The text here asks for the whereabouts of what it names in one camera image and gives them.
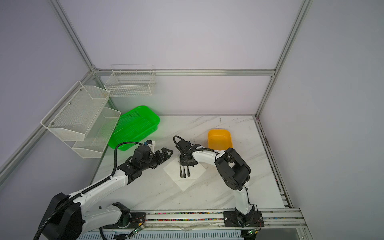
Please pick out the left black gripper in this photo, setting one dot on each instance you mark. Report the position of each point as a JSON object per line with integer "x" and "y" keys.
{"x": 157, "y": 153}

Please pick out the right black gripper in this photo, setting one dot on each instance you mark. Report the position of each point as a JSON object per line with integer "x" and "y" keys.
{"x": 183, "y": 163}

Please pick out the silver fork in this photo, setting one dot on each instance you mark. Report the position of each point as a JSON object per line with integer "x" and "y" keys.
{"x": 180, "y": 167}

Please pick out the white paper napkin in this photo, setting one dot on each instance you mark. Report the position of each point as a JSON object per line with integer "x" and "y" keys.
{"x": 172, "y": 170}

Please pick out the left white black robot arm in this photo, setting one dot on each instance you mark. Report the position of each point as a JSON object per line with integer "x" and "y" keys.
{"x": 69, "y": 216}

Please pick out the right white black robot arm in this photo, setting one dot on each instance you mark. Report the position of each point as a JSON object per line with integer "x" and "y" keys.
{"x": 235, "y": 173}

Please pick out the yellow plastic tray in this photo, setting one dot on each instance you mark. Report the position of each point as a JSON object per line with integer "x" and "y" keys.
{"x": 219, "y": 139}

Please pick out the green plastic basket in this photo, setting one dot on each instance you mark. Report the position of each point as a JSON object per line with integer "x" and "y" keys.
{"x": 134, "y": 126}

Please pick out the lower white mesh shelf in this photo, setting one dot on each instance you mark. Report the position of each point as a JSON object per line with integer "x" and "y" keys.
{"x": 97, "y": 139}

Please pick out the white mesh shelf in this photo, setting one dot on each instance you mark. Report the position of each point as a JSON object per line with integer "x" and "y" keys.
{"x": 97, "y": 139}
{"x": 72, "y": 118}

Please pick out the upper white mesh shelf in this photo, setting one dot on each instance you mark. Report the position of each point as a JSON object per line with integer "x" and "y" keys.
{"x": 72, "y": 118}

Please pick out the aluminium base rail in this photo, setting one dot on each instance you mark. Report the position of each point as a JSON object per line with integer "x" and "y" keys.
{"x": 206, "y": 225}

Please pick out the white wire wall basket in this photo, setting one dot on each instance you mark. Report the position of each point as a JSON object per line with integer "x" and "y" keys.
{"x": 131, "y": 81}

